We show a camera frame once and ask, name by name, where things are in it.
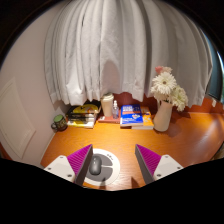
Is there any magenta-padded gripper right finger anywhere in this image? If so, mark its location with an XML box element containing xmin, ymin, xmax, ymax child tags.
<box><xmin>134</xmin><ymin>143</ymin><xmax>184</xmax><ymax>185</ymax></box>

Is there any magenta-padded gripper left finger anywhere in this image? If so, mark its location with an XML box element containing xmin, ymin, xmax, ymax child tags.
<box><xmin>43</xmin><ymin>143</ymin><xmax>94</xmax><ymax>187</ymax></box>

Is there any black computer mouse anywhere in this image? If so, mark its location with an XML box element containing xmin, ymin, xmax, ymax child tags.
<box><xmin>88</xmin><ymin>155</ymin><xmax>103</xmax><ymax>176</ymax></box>

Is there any green and black mug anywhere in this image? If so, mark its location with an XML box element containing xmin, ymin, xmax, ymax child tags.
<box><xmin>50</xmin><ymin>114</ymin><xmax>69</xmax><ymax>132</ymax></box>

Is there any yellow and white book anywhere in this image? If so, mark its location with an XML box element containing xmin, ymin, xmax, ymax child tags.
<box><xmin>67</xmin><ymin>119</ymin><xmax>96</xmax><ymax>129</ymax></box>

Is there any white ceramic vase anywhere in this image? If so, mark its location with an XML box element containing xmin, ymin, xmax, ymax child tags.
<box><xmin>152</xmin><ymin>99</ymin><xmax>174</xmax><ymax>133</ymax></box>

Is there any orange yellow book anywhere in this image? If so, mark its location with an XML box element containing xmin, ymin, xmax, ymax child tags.
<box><xmin>131</xmin><ymin>106</ymin><xmax>155</xmax><ymax>131</ymax></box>

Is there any yellow and black book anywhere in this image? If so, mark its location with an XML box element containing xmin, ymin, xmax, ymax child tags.
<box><xmin>71</xmin><ymin>104</ymin><xmax>101</xmax><ymax>115</ymax></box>

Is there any red book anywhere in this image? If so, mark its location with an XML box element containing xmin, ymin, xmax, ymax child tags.
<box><xmin>97</xmin><ymin>114</ymin><xmax>122</xmax><ymax>124</ymax></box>

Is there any clear sanitizer bottle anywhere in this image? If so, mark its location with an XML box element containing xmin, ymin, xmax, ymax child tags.
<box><xmin>111</xmin><ymin>99</ymin><xmax>120</xmax><ymax>120</ymax></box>

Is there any white lidded tumbler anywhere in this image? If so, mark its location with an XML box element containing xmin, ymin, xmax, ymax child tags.
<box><xmin>100</xmin><ymin>92</ymin><xmax>115</xmax><ymax>118</ymax></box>

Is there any white curtain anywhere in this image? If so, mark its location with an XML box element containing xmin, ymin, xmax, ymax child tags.
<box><xmin>44</xmin><ymin>0</ymin><xmax>214</xmax><ymax>108</ymax></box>

